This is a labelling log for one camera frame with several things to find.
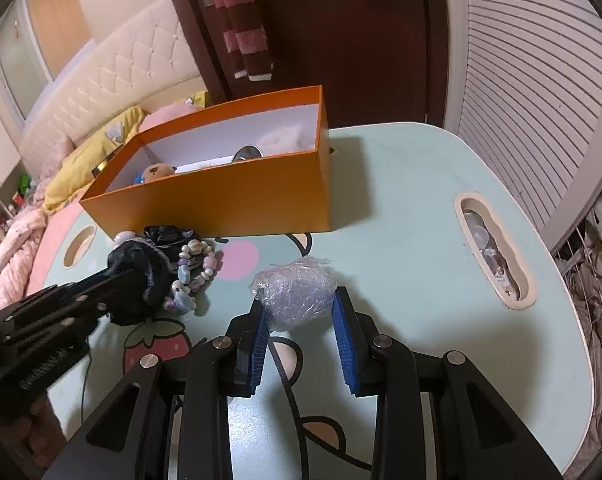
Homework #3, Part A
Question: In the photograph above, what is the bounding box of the bubble wrap bundle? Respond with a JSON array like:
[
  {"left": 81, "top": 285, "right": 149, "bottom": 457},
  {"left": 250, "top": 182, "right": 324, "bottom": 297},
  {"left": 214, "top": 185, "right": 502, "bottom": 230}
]
[{"left": 250, "top": 256, "right": 337, "bottom": 333}]

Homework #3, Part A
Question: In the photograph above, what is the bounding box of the beaded bracelet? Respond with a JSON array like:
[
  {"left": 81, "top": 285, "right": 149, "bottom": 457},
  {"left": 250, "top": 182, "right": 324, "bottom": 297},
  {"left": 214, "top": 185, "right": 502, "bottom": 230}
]
[{"left": 161, "top": 237, "right": 224, "bottom": 317}]

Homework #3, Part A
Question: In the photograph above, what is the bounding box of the orange cardboard box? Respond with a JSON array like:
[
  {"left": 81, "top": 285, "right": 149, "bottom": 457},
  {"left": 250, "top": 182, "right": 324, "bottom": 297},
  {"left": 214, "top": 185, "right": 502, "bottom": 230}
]
[{"left": 80, "top": 86, "right": 331, "bottom": 237}]

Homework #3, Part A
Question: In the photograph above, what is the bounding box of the blue brown plush toy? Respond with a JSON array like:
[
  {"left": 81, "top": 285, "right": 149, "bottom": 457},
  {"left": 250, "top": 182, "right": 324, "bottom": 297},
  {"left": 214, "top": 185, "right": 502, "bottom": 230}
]
[{"left": 133, "top": 164, "right": 176, "bottom": 184}]

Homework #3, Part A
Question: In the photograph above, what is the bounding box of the doll with black dress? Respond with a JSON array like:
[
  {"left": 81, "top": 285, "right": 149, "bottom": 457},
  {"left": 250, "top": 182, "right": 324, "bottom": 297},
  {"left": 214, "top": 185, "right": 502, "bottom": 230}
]
[{"left": 107, "top": 226, "right": 199, "bottom": 326}]

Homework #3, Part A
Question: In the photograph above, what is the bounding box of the white fluffy pompom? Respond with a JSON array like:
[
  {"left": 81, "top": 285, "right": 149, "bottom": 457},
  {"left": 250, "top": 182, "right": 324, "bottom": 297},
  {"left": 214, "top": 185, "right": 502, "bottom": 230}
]
[{"left": 255, "top": 125, "right": 315, "bottom": 156}]

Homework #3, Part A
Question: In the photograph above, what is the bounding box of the person's left hand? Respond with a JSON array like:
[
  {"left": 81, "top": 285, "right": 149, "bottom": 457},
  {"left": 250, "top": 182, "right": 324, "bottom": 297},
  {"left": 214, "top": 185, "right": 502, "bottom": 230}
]
[{"left": 28, "top": 393, "right": 67, "bottom": 467}]

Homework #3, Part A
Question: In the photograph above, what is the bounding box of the pink bed blanket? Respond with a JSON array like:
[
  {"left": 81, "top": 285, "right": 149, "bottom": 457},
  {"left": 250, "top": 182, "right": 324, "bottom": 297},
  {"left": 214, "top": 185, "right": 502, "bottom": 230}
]
[{"left": 0, "top": 102, "right": 198, "bottom": 311}]

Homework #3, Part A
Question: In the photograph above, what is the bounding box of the yellow pillow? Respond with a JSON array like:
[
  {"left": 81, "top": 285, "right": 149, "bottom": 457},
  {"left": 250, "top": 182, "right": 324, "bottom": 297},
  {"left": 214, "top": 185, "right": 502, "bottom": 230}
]
[{"left": 43, "top": 106, "right": 146, "bottom": 214}]

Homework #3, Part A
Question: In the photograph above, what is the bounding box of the small round mirror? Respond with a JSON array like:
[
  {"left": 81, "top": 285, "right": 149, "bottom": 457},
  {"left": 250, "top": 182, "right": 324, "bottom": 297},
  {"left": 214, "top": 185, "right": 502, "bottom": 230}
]
[{"left": 231, "top": 145, "right": 263, "bottom": 162}]

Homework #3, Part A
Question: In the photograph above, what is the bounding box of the cream tufted headboard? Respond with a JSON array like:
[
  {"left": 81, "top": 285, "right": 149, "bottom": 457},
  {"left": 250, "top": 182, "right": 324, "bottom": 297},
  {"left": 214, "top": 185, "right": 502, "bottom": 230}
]
[{"left": 19, "top": 0, "right": 205, "bottom": 177}]

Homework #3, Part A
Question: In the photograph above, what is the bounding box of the dark wooden door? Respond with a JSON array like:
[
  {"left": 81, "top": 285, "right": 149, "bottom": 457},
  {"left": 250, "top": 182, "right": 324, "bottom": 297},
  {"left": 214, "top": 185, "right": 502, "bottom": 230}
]
[{"left": 172, "top": 0, "right": 449, "bottom": 128}]

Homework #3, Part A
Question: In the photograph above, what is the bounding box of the maroon pink striped scarf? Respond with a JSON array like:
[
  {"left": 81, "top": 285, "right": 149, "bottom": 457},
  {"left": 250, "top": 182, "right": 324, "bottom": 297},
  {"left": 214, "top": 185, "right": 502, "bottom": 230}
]
[{"left": 212, "top": 0, "right": 274, "bottom": 82}]

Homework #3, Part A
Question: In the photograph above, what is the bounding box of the white louvered closet door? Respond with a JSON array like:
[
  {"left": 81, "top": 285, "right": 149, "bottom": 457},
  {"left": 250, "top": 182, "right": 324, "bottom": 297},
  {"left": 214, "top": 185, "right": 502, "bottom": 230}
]
[{"left": 445, "top": 0, "right": 602, "bottom": 251}]

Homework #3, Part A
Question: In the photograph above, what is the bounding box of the black cable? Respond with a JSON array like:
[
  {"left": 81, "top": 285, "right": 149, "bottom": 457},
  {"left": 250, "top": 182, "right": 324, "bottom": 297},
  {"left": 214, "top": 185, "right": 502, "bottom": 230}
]
[{"left": 80, "top": 349, "right": 95, "bottom": 426}]

